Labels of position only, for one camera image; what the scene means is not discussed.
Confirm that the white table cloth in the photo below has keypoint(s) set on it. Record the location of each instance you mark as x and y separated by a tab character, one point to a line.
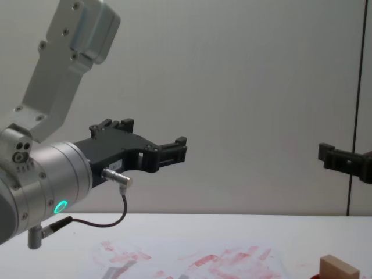
203	229

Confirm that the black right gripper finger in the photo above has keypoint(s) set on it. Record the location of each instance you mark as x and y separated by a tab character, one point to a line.
340	161

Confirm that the pale wooden block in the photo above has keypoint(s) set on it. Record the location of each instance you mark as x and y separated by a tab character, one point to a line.
337	267

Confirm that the thin dark vertical post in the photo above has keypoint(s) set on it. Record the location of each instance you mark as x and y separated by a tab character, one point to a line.
359	87

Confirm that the white paper with red smears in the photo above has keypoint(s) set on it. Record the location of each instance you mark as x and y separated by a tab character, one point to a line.
209	261

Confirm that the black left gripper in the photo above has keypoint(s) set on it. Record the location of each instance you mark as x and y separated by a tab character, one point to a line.
113	149

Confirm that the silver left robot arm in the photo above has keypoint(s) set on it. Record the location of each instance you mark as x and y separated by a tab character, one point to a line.
58	174

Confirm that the small red object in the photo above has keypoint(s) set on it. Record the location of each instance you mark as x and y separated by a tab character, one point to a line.
315	276

